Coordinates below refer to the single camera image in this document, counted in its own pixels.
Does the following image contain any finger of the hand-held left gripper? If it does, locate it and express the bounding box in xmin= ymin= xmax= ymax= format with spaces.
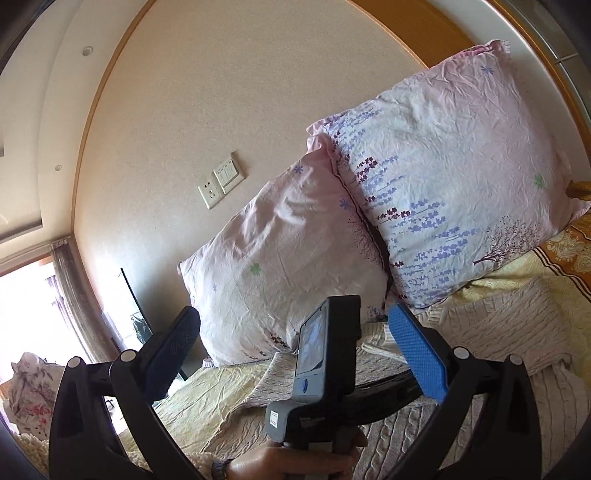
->
xmin=351 ymin=373 xmax=423 ymax=423

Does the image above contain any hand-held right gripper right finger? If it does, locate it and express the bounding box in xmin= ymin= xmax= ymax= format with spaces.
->
xmin=388 ymin=302 xmax=555 ymax=480

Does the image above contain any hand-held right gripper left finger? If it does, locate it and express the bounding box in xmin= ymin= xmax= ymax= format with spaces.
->
xmin=48 ymin=305 xmax=204 ymax=480

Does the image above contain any beige cable knit sweater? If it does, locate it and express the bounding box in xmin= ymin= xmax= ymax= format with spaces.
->
xmin=194 ymin=277 xmax=591 ymax=480

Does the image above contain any person's left hand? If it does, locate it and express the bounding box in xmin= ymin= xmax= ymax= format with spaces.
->
xmin=226 ymin=427 xmax=370 ymax=480

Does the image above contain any black bedside table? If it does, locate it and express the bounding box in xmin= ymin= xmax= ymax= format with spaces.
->
xmin=102 ymin=268 xmax=211 ymax=381

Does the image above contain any yellow patterned bedsheet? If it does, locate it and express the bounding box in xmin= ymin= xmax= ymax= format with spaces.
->
xmin=55 ymin=182 xmax=591 ymax=480

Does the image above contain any brown curtain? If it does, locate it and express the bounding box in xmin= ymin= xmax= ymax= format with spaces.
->
xmin=50 ymin=236 xmax=107 ymax=365

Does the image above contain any pink floral pillow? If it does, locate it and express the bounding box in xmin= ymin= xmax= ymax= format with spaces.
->
xmin=178 ymin=134 xmax=393 ymax=367

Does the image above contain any floral printed cloth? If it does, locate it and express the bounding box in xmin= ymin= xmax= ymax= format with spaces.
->
xmin=4 ymin=352 xmax=65 ymax=439

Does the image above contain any window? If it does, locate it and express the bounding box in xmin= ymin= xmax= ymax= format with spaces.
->
xmin=0 ymin=258 xmax=90 ymax=384

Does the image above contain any cream fluffy blanket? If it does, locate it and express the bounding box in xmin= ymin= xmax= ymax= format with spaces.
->
xmin=11 ymin=431 xmax=54 ymax=478

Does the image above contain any white lavender print pillow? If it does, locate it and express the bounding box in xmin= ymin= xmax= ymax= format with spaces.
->
xmin=307 ymin=39 xmax=591 ymax=310

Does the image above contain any white wall switch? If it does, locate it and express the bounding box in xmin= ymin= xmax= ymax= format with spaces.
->
xmin=212 ymin=151 xmax=247 ymax=195

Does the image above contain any wooden wall panel frame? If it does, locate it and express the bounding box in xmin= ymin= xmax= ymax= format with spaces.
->
xmin=69 ymin=0 xmax=478 ymax=241

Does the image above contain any wooden bed frame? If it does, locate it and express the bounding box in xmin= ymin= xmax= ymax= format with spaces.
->
xmin=489 ymin=0 xmax=591 ymax=167

